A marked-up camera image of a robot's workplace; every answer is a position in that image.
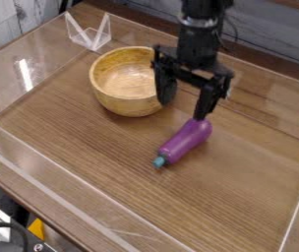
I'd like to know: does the clear acrylic corner bracket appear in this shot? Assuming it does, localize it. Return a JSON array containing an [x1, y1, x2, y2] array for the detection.
[[64, 12, 112, 51]]

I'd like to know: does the clear acrylic barrier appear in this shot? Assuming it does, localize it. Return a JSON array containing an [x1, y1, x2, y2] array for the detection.
[[0, 126, 194, 252], [112, 15, 299, 139]]

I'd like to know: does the clear acrylic front barrier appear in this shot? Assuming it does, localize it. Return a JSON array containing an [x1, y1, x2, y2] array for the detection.
[[0, 126, 194, 252]]

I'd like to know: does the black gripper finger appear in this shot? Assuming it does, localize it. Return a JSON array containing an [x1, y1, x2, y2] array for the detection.
[[152, 62, 177, 105], [192, 78, 227, 120]]

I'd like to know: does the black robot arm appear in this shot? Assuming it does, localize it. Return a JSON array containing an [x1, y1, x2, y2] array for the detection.
[[151, 0, 234, 121]]

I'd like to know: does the clear acrylic back barrier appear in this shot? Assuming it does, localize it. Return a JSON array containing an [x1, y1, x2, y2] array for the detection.
[[112, 15, 299, 139]]

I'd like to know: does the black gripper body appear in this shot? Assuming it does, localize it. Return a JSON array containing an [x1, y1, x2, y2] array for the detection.
[[151, 16, 234, 91]]

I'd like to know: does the yellow black device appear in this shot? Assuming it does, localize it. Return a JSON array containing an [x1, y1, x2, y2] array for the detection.
[[9, 219, 57, 252]]

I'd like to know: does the black cable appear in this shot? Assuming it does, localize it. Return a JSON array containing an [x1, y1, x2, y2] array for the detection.
[[0, 220, 30, 252]]

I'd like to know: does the brown wooden bowl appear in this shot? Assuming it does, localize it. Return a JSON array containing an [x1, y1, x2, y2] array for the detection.
[[89, 46, 163, 117]]

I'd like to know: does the purple toy eggplant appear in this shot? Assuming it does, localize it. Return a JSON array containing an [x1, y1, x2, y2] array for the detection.
[[152, 119, 212, 168]]

